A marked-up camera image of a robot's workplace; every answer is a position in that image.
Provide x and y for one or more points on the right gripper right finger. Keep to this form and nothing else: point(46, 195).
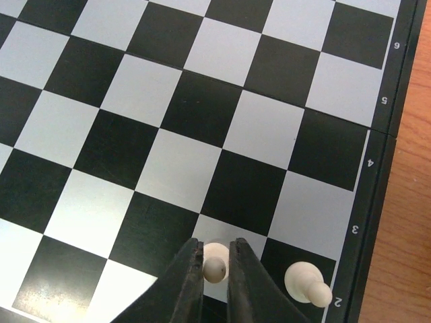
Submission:
point(252, 294)

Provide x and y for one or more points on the white pawn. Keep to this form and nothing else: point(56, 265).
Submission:
point(304, 282)
point(215, 261)

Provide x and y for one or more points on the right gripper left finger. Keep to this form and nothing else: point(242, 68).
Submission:
point(176, 296)

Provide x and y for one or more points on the black and white chessboard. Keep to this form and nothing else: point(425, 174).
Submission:
point(128, 127)

